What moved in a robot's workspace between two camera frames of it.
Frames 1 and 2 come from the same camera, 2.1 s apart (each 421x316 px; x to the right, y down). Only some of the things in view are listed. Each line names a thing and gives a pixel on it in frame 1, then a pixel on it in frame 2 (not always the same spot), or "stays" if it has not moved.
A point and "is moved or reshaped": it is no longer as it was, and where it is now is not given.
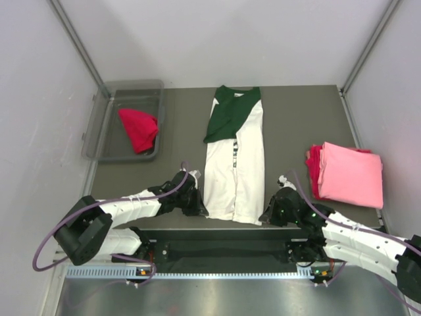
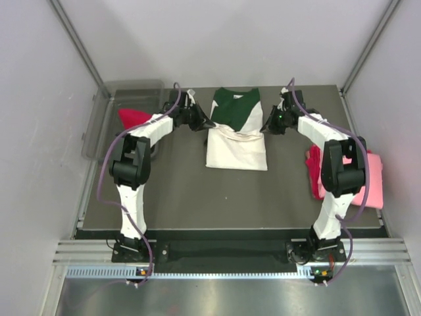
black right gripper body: x=277 y=215 → x=277 y=123
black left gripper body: x=189 y=203 → x=192 y=116
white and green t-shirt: x=235 y=172 is moved or reshaped
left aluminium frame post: x=58 y=10 stays
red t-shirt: x=313 y=158 stays
